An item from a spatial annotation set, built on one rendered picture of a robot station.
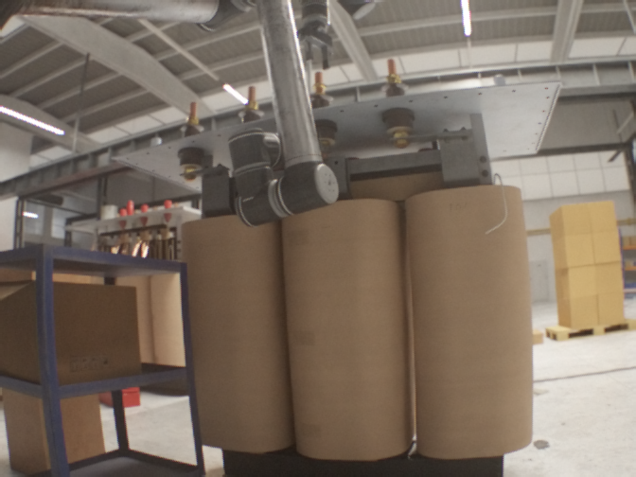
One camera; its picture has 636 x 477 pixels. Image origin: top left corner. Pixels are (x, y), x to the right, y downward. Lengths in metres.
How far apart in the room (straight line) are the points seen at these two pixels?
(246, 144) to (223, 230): 0.48
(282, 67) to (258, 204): 0.38
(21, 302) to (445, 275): 1.25
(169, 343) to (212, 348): 2.19
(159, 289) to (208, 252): 2.24
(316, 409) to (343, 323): 0.31
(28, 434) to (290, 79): 1.74
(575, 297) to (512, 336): 4.70
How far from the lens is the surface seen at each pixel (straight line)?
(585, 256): 6.20
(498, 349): 1.47
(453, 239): 1.46
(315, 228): 1.55
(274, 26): 1.38
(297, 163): 1.21
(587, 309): 6.20
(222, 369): 1.71
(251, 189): 1.29
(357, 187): 1.68
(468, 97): 1.53
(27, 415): 2.12
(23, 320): 1.36
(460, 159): 1.55
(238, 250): 1.67
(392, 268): 1.55
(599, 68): 10.94
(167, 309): 3.89
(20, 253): 1.35
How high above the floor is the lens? 0.74
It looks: 9 degrees up
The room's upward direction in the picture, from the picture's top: 3 degrees counter-clockwise
